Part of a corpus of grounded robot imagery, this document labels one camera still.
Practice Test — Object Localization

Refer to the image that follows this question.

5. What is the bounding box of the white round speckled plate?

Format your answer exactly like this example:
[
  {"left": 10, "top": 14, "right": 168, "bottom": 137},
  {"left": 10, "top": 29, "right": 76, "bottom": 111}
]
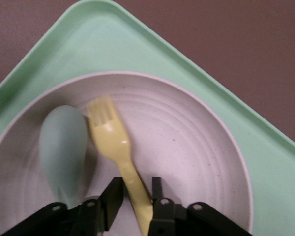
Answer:
[{"left": 0, "top": 71, "right": 254, "bottom": 236}]

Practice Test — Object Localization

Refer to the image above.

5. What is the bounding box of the yellow plastic fork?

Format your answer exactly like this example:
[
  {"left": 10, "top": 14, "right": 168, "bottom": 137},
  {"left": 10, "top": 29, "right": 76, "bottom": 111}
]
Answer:
[{"left": 86, "top": 95, "right": 154, "bottom": 236}]

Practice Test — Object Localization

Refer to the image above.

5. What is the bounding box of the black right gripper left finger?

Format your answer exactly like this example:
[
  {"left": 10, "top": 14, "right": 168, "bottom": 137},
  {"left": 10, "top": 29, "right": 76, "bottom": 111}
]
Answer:
[{"left": 73, "top": 177, "right": 125, "bottom": 236}]

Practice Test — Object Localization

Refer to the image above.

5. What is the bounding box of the pale green plastic spoon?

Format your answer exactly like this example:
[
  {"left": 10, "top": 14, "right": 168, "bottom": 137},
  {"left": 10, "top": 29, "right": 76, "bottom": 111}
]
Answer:
[{"left": 38, "top": 105, "right": 89, "bottom": 206}]

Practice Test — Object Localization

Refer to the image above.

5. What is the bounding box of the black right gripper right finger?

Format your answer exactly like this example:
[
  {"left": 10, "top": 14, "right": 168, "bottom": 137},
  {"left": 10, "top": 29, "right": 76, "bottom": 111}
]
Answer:
[{"left": 148, "top": 176, "right": 187, "bottom": 236}]

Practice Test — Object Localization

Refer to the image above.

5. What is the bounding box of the light green rectangular tray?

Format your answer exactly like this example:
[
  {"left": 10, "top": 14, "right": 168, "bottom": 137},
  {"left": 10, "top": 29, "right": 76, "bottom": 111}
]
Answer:
[{"left": 0, "top": 0, "right": 295, "bottom": 236}]

